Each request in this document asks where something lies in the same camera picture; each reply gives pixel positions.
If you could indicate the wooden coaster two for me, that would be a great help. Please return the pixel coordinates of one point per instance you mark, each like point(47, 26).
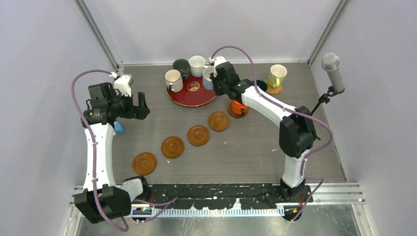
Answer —
point(218, 121)

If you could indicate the wooden coaster five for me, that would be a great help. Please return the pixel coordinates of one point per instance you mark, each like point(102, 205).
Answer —
point(144, 163)

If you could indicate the wooden coaster four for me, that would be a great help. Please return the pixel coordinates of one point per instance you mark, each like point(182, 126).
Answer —
point(172, 147)

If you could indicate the black mug rear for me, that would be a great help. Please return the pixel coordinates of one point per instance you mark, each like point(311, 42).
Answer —
point(183, 66)

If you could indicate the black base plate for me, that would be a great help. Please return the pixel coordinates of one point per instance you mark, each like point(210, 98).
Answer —
point(222, 196)

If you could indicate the wooden coaster one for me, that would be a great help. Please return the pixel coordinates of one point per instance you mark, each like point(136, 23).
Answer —
point(243, 112)

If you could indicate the white mug rear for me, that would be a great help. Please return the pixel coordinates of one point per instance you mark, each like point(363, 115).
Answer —
point(197, 65)

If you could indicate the light blue mug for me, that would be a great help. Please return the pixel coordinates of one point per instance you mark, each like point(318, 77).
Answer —
point(207, 82)

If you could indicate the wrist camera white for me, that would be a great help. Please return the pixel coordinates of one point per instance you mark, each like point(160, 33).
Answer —
point(215, 61)
point(123, 85)

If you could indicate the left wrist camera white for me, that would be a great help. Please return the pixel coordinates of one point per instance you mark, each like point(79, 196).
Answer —
point(123, 85)

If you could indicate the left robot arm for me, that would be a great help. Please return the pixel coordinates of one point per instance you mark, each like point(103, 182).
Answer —
point(101, 197)

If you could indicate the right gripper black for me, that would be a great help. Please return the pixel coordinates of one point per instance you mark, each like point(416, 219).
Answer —
point(215, 79)

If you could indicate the silver white mug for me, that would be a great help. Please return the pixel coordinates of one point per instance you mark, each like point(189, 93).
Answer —
point(173, 80)

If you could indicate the wooden coaster three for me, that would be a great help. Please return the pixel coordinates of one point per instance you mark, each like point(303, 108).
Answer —
point(198, 135)

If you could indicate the silver microphone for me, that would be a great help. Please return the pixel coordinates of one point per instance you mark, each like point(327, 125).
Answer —
point(331, 65)

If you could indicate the yellow cream mug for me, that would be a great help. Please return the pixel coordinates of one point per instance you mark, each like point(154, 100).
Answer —
point(277, 74)

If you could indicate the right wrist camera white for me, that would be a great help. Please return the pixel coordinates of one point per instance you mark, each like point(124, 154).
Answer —
point(215, 61)

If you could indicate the woven rattan coaster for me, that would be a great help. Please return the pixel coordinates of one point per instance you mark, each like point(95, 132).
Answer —
point(275, 90)

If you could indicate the dark green mug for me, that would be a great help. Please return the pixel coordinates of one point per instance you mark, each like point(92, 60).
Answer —
point(262, 85)

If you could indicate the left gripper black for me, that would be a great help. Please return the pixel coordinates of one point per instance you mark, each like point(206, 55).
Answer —
point(139, 111)

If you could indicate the orange black mug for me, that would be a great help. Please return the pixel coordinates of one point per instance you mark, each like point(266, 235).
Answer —
point(236, 106)

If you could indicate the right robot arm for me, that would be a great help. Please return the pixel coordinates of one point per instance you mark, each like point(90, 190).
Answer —
point(296, 131)

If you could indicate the red round tray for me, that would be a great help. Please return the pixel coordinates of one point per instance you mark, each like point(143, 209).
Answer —
point(193, 93)

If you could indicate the colourful toy blocks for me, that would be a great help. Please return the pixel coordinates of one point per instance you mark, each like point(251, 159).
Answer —
point(118, 128)

